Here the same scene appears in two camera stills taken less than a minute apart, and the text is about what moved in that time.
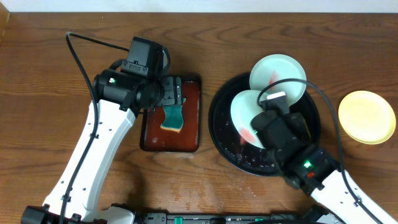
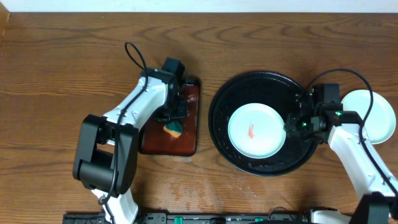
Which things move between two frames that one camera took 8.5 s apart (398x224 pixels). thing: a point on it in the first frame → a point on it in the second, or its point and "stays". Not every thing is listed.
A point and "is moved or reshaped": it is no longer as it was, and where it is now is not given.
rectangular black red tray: x=154 y=138 stays
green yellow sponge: x=173 y=117 is moved or reshaped
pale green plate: x=275 y=68 → x=256 y=130
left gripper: x=174 y=88 → x=183 y=111
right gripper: x=300 y=124 → x=291 y=129
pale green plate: x=245 y=106 → x=380 y=121
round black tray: x=237 y=151 stays
